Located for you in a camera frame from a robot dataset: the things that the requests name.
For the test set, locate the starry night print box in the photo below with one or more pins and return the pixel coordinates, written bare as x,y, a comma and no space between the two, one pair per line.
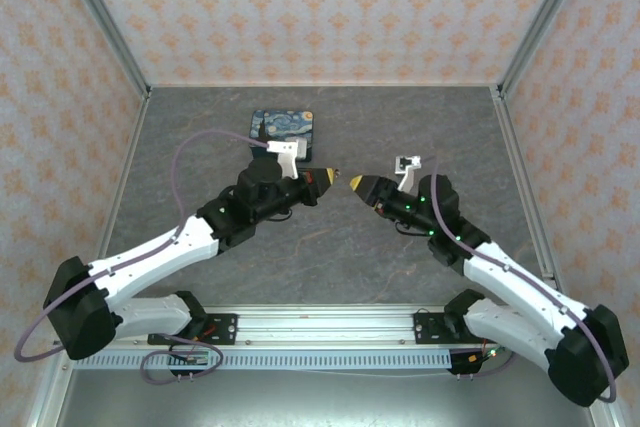
285,124

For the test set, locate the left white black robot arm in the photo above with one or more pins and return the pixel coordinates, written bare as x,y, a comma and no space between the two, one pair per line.
165,252

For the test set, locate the black mounting plate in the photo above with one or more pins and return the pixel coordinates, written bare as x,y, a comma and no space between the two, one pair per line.
220,329
430,328

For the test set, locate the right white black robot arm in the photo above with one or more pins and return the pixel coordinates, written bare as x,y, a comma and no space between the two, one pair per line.
515,287

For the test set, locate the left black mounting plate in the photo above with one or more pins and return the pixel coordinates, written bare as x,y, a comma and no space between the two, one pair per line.
220,329

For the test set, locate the aluminium frame post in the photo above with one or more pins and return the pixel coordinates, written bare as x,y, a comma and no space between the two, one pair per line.
545,17
100,19

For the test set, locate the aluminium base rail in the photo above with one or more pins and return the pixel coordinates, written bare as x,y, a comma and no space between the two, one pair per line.
320,327

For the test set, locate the grey metal sheet panel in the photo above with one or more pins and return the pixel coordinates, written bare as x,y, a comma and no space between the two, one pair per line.
320,399

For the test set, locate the aluminium side frame rail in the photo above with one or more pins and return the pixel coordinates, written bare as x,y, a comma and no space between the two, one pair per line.
117,207
525,187

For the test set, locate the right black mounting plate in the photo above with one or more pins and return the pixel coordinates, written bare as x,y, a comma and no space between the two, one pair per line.
430,328

